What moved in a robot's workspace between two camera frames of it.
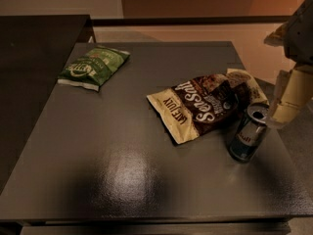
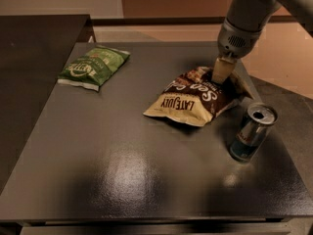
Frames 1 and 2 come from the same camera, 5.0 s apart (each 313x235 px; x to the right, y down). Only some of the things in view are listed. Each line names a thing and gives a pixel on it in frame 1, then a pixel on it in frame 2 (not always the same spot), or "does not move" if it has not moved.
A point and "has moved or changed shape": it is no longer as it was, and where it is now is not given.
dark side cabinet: (33, 51) does not move
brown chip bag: (207, 103) has moved or changed shape
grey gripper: (301, 36) -> (235, 42)
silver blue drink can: (250, 132) does not move
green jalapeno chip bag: (93, 69) does not move
